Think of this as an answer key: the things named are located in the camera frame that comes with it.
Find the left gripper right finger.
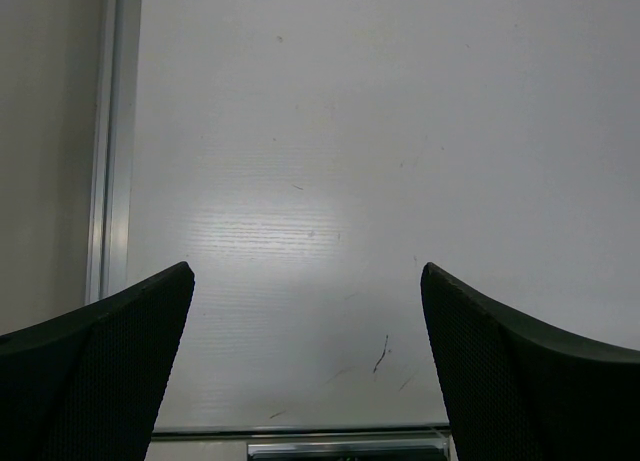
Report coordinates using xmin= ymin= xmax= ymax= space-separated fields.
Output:
xmin=420 ymin=263 xmax=639 ymax=460

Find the aluminium table edge rail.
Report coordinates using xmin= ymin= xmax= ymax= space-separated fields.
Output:
xmin=85 ymin=0 xmax=142 ymax=304

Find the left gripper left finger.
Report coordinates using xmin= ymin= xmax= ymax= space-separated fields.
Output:
xmin=1 ymin=262 xmax=195 ymax=460

